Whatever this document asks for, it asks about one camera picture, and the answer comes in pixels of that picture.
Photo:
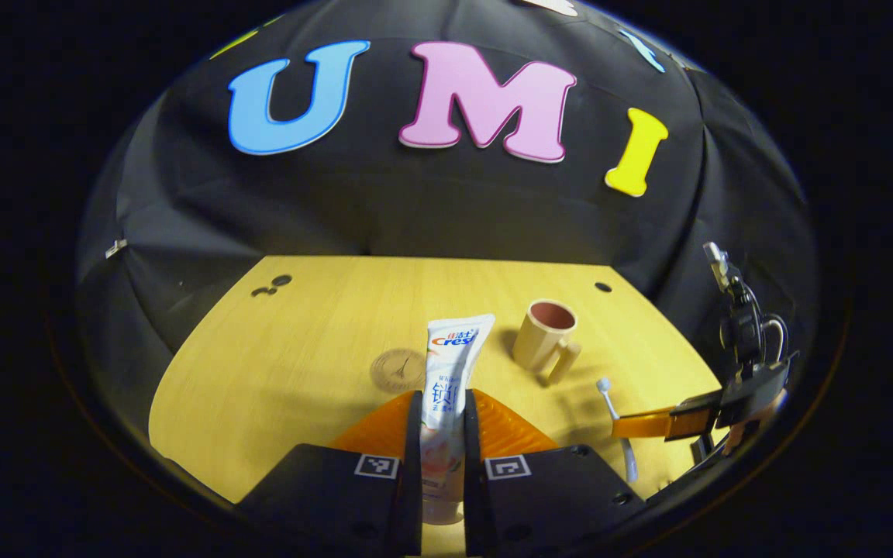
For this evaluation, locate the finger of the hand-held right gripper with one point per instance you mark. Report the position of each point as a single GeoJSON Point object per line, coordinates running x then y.
{"type": "Point", "coordinates": [648, 424]}

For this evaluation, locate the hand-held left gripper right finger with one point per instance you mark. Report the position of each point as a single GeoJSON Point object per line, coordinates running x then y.
{"type": "Point", "coordinates": [472, 465]}

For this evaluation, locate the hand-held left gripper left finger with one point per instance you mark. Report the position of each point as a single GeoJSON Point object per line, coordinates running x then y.
{"type": "Point", "coordinates": [413, 465]}

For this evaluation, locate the white toothbrush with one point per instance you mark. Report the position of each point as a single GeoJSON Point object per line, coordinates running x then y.
{"type": "Point", "coordinates": [609, 403]}

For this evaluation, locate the round brown coaster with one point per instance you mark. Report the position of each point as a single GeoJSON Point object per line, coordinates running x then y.
{"type": "Point", "coordinates": [396, 370]}

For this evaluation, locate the white toothpaste tube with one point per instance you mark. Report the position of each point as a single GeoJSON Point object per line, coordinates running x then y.
{"type": "Point", "coordinates": [453, 353]}

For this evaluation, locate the beige cup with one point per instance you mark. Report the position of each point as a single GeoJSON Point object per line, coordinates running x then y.
{"type": "Point", "coordinates": [537, 345]}

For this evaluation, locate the black backdrop cloth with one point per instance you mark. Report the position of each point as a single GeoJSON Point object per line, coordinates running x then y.
{"type": "Point", "coordinates": [415, 209]}

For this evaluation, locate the white cloth clip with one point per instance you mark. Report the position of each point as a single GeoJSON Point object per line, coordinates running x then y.
{"type": "Point", "coordinates": [115, 248]}

